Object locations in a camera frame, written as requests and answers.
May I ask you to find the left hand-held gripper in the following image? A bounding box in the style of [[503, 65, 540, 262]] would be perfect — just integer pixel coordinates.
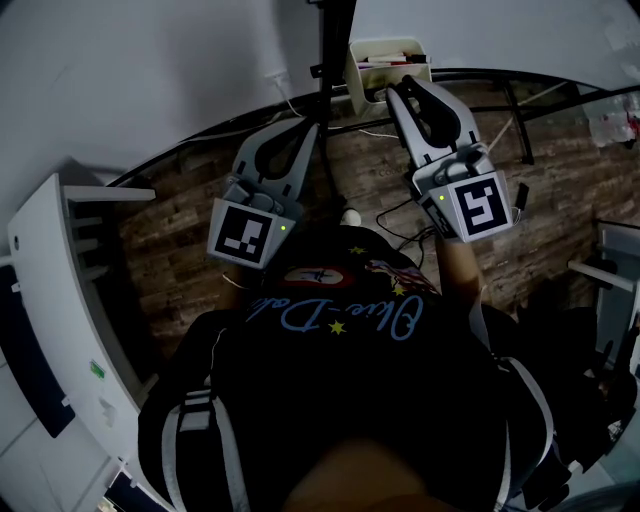
[[205, 117, 320, 272]]

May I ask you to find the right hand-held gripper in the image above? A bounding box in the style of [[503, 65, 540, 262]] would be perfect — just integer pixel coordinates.
[[384, 74, 515, 244]]

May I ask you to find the person's left forearm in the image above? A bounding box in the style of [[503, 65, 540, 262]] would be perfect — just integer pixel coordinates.
[[221, 266, 252, 307]]

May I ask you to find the person's right forearm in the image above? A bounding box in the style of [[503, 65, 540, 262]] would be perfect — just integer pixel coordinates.
[[433, 236, 485, 302]]

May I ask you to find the cream plastic bin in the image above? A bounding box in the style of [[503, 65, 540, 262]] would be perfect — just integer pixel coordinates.
[[344, 36, 434, 120]]

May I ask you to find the white thin stick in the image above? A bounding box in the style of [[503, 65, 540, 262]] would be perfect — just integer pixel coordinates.
[[486, 116, 517, 152]]

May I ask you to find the clear plastic bag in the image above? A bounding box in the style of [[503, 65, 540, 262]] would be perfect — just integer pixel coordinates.
[[588, 93, 640, 150]]

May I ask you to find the white side table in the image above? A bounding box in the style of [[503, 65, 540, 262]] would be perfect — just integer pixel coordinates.
[[566, 218, 640, 372]]

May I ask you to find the person's black printed shirt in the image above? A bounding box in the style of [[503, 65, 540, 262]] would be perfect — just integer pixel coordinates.
[[137, 224, 557, 512]]

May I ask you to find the black office chair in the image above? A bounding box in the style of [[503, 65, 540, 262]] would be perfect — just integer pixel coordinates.
[[518, 293, 640, 502]]

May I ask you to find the dark blue panel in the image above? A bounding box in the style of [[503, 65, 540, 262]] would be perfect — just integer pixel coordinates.
[[0, 263, 77, 440]]

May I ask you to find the person's chin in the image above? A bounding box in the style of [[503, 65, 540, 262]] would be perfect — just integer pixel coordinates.
[[289, 438, 452, 512]]

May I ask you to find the black cable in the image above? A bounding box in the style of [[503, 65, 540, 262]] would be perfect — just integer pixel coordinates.
[[374, 198, 437, 270]]

